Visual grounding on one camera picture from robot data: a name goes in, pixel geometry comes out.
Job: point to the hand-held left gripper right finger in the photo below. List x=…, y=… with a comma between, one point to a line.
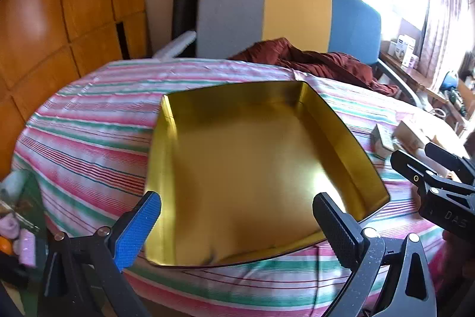
x=334, y=228

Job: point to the blue round container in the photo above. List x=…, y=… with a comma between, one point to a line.
x=449, y=80

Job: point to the light green cloth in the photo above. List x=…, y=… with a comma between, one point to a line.
x=11, y=185

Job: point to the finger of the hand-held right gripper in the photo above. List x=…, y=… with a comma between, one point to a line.
x=451, y=159
x=410, y=166

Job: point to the orange fruit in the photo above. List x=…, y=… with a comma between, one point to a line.
x=4, y=245

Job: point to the large white carton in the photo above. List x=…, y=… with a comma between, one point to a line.
x=405, y=47

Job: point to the wooden wardrobe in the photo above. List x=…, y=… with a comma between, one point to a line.
x=55, y=23

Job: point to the pink fuzzy sock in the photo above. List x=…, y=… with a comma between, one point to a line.
x=8, y=228

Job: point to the small green white box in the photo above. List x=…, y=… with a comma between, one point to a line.
x=382, y=140

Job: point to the white pink jar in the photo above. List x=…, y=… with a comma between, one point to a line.
x=414, y=60

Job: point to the pink patterned curtain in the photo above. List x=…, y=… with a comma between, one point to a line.
x=445, y=12

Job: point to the dark red cloth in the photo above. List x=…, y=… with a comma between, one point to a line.
x=315, y=60

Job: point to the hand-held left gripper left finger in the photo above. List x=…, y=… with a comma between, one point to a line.
x=137, y=226

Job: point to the pink dotted roll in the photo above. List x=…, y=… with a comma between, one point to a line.
x=28, y=248

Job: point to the gold tin box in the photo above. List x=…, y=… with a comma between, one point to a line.
x=252, y=172

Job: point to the wooden side desk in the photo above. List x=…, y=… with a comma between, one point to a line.
x=419, y=81

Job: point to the small white carton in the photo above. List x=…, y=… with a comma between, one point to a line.
x=392, y=47

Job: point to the pink green striped sheet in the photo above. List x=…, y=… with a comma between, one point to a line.
x=92, y=116

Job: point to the grey yellow blue chair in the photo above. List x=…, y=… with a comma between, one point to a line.
x=230, y=16

